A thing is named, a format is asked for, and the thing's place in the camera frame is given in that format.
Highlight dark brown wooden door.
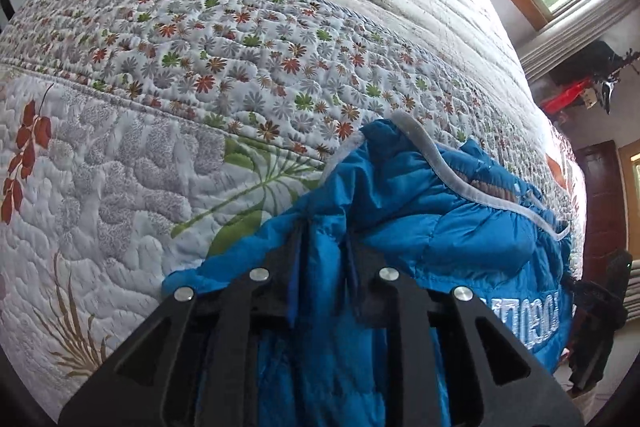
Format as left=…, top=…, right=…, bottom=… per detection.
left=576, top=140, right=627, bottom=282

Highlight floral quilted bedspread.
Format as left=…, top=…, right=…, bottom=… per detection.
left=1, top=0, right=582, bottom=426

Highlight white pleated curtain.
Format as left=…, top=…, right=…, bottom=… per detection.
left=516, top=0, right=639, bottom=84
left=624, top=259, right=640, bottom=321

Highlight blue puffer jacket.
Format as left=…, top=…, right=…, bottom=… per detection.
left=162, top=112, right=573, bottom=426

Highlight red and black hanging clothes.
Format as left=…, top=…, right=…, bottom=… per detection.
left=539, top=40, right=639, bottom=120

